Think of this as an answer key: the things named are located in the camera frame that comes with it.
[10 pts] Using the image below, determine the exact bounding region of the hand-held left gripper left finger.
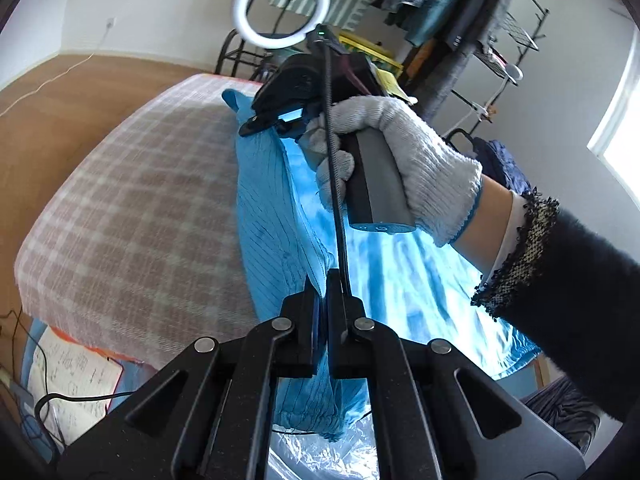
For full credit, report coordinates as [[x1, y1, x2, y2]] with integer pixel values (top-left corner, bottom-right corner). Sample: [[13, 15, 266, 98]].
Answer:
[[55, 275, 321, 480]]

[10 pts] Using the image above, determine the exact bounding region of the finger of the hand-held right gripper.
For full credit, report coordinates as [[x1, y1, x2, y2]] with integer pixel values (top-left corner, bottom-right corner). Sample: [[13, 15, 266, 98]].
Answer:
[[238, 106, 310, 137]]

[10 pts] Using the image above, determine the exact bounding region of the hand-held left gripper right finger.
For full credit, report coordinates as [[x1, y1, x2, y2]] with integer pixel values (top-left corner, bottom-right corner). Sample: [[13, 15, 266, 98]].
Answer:
[[326, 269, 587, 480]]

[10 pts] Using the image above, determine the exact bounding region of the blue striped work coat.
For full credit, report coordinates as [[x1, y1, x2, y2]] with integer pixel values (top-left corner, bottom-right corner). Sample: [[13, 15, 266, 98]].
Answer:
[[221, 87, 543, 443]]

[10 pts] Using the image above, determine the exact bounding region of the person's right forearm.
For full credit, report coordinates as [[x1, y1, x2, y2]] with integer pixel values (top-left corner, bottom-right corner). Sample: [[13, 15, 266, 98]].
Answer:
[[450, 175, 640, 423]]

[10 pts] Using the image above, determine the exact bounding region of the black metal clothes rack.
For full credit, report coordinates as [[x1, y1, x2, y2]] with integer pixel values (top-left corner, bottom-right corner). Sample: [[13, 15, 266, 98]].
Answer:
[[450, 0, 551, 151]]

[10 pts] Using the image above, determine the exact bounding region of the person's right hand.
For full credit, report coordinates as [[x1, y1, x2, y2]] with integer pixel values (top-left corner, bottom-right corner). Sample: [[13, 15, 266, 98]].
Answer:
[[299, 95, 484, 248]]

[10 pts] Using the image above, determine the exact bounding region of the yellow printed box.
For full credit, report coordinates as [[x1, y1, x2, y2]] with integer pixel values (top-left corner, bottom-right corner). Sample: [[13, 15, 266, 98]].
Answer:
[[337, 30, 405, 77]]

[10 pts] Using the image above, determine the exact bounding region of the clear plastic sheet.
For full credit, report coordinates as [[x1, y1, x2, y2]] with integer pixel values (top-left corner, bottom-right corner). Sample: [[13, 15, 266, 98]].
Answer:
[[266, 404, 382, 480]]

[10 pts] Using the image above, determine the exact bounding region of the pink plaid blanket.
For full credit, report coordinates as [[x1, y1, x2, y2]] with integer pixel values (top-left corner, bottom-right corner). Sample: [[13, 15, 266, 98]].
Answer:
[[15, 72, 281, 376]]

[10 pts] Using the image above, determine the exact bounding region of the grey hanging garment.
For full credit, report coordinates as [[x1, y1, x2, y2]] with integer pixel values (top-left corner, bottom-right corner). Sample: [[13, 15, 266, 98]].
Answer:
[[425, 0, 501, 122]]

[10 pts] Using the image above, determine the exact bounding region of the teal hanging garment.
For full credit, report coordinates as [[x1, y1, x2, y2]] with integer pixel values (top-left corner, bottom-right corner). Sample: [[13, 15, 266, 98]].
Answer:
[[404, 0, 472, 47]]

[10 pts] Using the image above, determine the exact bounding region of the black hanging garment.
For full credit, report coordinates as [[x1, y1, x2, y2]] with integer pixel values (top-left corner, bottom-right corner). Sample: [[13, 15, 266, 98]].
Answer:
[[435, 0, 501, 53]]

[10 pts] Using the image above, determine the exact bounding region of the dark blue cloth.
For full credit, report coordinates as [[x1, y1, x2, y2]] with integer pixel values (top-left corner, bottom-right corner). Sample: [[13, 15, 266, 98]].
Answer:
[[471, 137, 539, 197]]

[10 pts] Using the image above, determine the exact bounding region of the dark grey striped cloth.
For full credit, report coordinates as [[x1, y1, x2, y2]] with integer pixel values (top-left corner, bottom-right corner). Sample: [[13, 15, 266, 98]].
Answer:
[[519, 375, 602, 455]]

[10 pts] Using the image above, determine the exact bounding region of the white paper with notes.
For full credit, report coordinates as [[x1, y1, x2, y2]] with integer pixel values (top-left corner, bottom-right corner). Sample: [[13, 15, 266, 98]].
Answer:
[[27, 327, 124, 450]]

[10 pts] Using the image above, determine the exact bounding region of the orange mattress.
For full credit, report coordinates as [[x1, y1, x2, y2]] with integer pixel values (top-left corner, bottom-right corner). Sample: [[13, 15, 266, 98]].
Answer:
[[47, 326, 147, 367]]

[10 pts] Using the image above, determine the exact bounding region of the bright window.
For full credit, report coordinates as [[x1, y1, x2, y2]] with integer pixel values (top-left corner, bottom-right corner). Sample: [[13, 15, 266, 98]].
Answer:
[[586, 30, 640, 202]]

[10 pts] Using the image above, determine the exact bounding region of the white ring light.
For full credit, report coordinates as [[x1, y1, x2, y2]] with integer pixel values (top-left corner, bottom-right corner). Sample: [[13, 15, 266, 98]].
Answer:
[[234, 0, 332, 51]]

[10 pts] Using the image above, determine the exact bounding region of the thin white cable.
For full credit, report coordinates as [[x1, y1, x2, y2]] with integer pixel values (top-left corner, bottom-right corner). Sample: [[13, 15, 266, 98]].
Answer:
[[0, 25, 113, 117]]

